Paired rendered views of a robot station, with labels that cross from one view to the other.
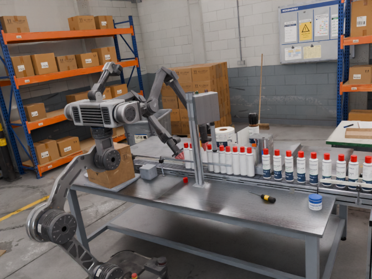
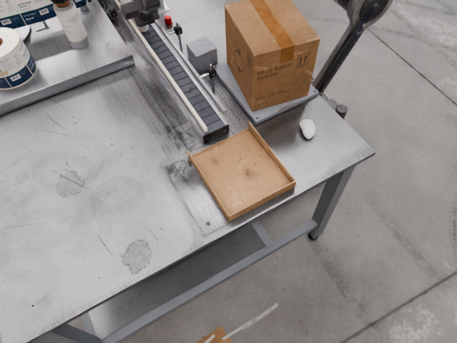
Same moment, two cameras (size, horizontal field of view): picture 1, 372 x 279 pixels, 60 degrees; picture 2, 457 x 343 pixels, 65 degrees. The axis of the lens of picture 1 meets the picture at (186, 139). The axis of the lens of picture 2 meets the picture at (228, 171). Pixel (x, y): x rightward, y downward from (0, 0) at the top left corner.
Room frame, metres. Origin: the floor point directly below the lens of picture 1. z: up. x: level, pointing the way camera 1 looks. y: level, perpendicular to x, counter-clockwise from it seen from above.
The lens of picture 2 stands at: (3.45, 1.00, 1.90)
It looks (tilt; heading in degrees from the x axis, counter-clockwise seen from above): 57 degrees down; 208
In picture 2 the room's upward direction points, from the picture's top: 3 degrees counter-clockwise
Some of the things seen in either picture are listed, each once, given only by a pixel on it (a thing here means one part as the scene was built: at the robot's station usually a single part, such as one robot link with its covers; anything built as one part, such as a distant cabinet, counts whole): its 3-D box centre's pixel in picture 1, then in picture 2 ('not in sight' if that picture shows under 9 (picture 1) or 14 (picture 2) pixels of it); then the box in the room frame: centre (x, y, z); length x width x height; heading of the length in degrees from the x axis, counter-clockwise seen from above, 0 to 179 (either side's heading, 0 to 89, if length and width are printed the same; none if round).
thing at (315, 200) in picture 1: (315, 201); not in sight; (1.62, -0.68, 0.87); 0.07 x 0.07 x 0.07
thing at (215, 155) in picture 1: (216, 158); not in sight; (2.20, -0.20, 0.98); 0.05 x 0.05 x 0.20
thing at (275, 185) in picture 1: (204, 172); (134, 18); (2.27, -0.11, 0.85); 1.65 x 0.11 x 0.05; 56
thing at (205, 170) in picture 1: (204, 172); (134, 17); (2.27, -0.11, 0.86); 1.65 x 0.08 x 0.04; 56
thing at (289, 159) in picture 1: (289, 165); not in sight; (1.91, -0.64, 0.98); 0.05 x 0.05 x 0.20
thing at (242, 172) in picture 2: not in sight; (239, 168); (2.83, 0.71, 0.85); 0.30 x 0.26 x 0.04; 56
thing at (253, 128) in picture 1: (253, 129); not in sight; (2.67, -0.59, 1.04); 0.09 x 0.09 x 0.29
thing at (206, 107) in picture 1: (204, 107); not in sight; (2.14, -0.15, 1.38); 0.17 x 0.10 x 0.19; 111
